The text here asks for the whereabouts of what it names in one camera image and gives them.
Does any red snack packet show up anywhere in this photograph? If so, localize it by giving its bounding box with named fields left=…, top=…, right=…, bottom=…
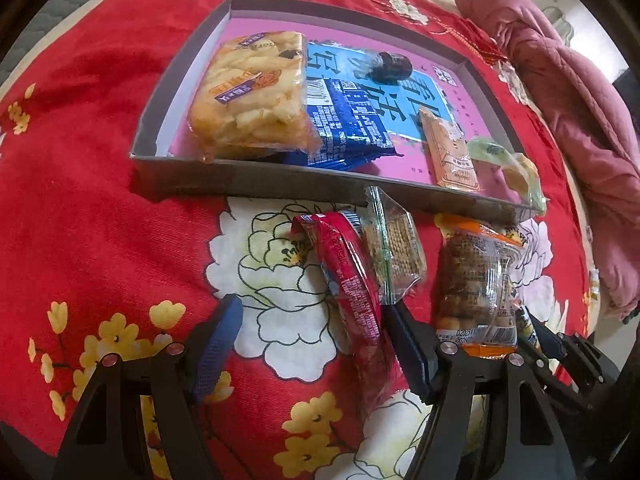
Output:
left=290, top=211, right=416, bottom=411

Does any blue snack packet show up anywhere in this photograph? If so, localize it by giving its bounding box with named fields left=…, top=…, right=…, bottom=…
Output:
left=300, top=77, right=406, bottom=171

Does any clear peanut packet orange edge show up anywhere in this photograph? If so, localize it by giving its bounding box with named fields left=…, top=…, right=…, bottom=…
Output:
left=432, top=212, right=528, bottom=358

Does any pink quilt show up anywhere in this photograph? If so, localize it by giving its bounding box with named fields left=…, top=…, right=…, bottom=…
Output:
left=454, top=0, right=640, bottom=321

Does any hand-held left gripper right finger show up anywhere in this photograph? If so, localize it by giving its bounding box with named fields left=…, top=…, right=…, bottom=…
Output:
left=382, top=302, right=576, bottom=480

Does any shallow cardboard box pink bottom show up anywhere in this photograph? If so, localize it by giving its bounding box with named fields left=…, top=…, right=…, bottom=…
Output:
left=129, top=0, right=548, bottom=221

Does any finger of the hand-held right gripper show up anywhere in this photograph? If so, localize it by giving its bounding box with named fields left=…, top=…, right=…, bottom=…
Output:
left=522, top=310, right=621, bottom=401

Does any slim beige orange snack packet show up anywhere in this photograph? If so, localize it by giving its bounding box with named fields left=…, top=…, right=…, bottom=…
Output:
left=417, top=110, right=481, bottom=192

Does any clear fried pastry packet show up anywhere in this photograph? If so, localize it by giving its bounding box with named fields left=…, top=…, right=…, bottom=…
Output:
left=187, top=31, right=323, bottom=163

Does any red floral blanket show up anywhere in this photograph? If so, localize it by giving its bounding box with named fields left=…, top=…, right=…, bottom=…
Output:
left=0, top=0, right=591, bottom=480

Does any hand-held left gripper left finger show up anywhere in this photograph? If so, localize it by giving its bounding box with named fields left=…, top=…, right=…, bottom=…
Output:
left=52, top=293, right=244, bottom=480

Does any green yellow snack packet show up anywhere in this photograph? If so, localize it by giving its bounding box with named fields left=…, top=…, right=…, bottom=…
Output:
left=467, top=136, right=547, bottom=213

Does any cracker packet green label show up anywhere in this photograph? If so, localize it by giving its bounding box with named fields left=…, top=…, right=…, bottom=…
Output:
left=361, top=186, right=428, bottom=306

